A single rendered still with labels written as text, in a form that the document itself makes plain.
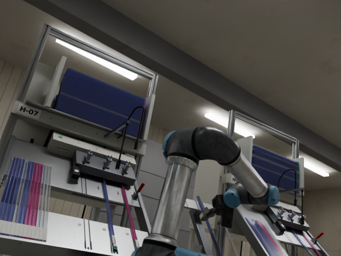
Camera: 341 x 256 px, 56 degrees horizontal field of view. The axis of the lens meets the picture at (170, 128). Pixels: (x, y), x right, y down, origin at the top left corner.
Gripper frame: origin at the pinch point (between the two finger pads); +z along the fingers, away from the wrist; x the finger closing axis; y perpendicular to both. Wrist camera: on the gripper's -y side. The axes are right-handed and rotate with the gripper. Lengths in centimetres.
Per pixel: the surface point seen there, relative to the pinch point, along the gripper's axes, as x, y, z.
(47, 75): 96, 84, 9
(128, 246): 42.2, -18.3, 4.1
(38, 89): 98, 75, 14
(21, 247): 83, -29, -1
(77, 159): 68, 28, 12
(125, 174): 42, 28, 14
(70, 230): 67, -17, 3
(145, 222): 31.2, -1.1, 9.7
